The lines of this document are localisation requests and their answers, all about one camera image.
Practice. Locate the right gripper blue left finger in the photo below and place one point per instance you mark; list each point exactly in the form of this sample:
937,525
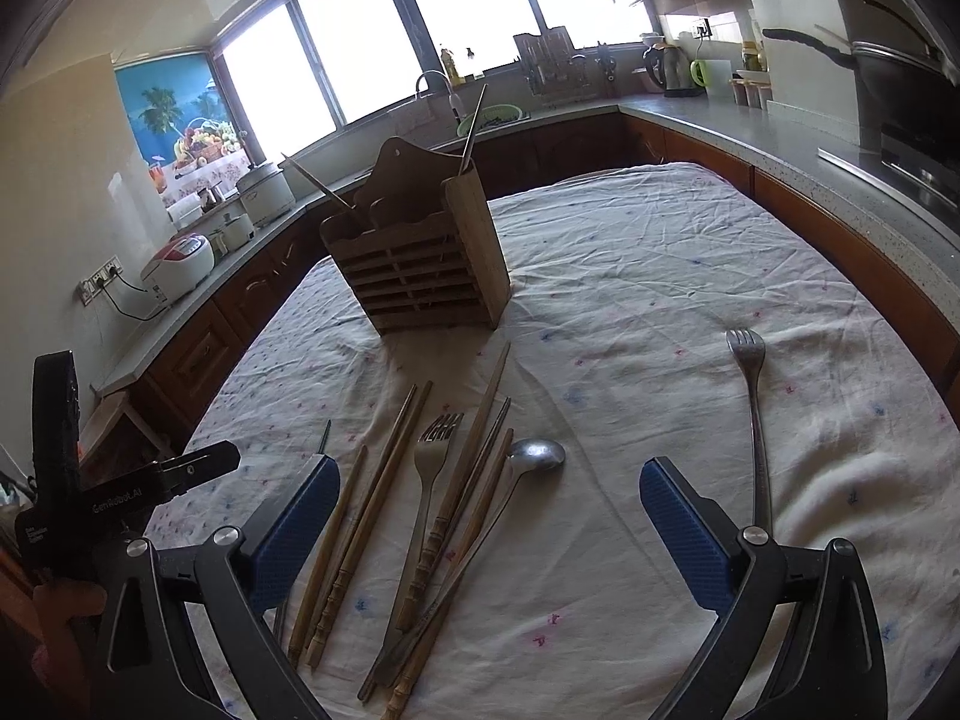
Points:
238,573

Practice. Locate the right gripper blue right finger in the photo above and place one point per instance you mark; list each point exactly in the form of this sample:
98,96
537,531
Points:
830,663

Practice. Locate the light wooden chopstick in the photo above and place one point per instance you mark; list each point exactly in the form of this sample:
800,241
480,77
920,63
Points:
299,634

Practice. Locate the long dark wooden chopstick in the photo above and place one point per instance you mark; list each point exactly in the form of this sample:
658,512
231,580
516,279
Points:
442,523

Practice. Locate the steel spoon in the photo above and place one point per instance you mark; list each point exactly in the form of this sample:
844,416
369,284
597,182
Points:
523,457

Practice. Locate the kitchen faucet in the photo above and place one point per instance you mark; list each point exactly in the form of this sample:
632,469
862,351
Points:
434,82

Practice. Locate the turned wooden chopstick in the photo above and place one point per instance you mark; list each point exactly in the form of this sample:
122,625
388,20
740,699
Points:
347,566

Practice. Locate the brown wooden chopstick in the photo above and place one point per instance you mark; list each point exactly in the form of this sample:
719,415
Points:
403,687

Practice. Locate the steel fork in middle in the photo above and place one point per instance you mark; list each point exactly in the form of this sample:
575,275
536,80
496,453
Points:
429,458

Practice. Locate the white floral tablecloth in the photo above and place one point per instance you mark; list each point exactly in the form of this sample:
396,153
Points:
652,310

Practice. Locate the white red rice cooker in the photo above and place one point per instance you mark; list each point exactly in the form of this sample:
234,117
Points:
178,268

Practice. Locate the small white appliance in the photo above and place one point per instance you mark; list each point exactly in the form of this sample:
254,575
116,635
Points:
232,233

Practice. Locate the wooden utensil holder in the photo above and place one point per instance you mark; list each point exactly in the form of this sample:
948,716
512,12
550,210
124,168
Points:
420,249

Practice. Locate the white pot cooker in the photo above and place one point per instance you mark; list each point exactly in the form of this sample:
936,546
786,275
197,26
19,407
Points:
264,193

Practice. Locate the wooden chopstick in holder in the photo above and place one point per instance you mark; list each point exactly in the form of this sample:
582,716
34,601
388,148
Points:
317,183

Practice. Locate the fruit poster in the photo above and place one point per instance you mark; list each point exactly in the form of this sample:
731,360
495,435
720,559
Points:
182,126

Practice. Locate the gas stove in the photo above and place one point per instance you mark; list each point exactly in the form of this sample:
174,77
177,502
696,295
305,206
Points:
917,173

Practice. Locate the metal chopstick in holder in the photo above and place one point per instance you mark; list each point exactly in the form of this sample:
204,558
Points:
466,155

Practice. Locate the electric kettle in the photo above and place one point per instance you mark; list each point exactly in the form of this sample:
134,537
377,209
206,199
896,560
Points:
669,70

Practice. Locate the green basin in sink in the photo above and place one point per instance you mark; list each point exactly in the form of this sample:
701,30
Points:
492,116

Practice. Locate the dish drying rack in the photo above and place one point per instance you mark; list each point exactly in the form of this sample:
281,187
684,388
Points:
555,71

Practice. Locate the black wok with lid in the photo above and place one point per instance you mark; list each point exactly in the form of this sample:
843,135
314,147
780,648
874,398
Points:
914,90

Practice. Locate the wall power outlet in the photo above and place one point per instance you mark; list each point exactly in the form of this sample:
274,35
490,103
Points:
90,287

